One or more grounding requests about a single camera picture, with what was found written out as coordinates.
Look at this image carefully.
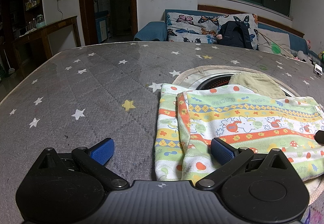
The grey star table cover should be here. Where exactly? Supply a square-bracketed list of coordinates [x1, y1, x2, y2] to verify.
[0, 41, 324, 224]

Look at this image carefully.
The brown wooden door frame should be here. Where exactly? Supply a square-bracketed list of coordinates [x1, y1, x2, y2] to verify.
[78, 0, 139, 46]

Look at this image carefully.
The brown wooden sideboard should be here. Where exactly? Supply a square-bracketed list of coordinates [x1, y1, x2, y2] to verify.
[12, 15, 82, 78]

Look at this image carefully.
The white broom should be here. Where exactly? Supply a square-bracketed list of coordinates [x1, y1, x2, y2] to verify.
[2, 42, 16, 74]

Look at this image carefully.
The beige cushion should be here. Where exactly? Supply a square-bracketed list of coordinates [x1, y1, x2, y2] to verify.
[258, 28, 291, 54]

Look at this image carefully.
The colourful cartoon print towel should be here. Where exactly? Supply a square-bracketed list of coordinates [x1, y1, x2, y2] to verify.
[154, 72, 324, 182]

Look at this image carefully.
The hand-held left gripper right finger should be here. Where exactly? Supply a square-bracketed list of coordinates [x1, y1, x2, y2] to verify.
[196, 137, 292, 190]

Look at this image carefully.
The thin toy stick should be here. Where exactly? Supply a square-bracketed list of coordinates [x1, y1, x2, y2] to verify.
[258, 33, 295, 58]

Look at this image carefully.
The blue sofa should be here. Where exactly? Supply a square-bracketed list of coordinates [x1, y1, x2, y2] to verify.
[134, 9, 324, 62]

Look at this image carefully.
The black backpack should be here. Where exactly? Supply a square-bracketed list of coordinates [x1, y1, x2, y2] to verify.
[217, 21, 255, 50]

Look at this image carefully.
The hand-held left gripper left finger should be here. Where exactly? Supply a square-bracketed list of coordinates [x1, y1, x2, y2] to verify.
[35, 137, 129, 191]

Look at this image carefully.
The black and white plush toy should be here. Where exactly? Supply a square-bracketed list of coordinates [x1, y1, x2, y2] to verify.
[295, 50, 314, 63]

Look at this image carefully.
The dark wooden shelf cabinet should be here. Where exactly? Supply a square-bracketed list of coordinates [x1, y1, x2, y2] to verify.
[0, 0, 42, 80]

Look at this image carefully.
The butterfly print pillow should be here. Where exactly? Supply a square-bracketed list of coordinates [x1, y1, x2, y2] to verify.
[166, 12, 259, 45]

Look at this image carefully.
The blue cabinet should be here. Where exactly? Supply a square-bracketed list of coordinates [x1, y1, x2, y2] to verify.
[95, 11, 111, 43]

